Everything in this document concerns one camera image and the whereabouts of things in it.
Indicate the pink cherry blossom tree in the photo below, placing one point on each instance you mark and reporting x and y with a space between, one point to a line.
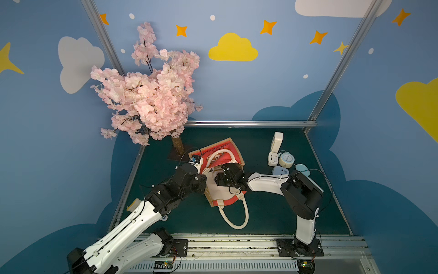
154 105

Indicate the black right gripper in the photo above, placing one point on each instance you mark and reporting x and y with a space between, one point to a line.
223 176

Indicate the blue twin-bell alarm clock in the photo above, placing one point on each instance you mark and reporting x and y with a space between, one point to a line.
286 159

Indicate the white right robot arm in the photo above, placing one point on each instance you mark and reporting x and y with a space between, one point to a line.
302 194

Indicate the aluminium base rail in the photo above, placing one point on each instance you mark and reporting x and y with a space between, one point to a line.
244 254

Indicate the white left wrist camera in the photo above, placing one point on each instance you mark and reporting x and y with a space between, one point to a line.
197 161

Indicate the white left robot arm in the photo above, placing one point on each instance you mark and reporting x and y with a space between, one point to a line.
115 253

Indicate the red burlap canvas bag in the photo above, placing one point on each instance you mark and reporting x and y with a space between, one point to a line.
214 157

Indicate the white rectangular alarm clock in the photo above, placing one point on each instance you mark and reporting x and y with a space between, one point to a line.
272 159

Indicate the light blue plastic spoon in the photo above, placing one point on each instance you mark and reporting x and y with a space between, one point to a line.
303 169

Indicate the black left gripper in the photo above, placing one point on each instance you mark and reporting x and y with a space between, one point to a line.
199 178

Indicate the tall white box clock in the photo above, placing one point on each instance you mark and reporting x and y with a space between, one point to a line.
276 142

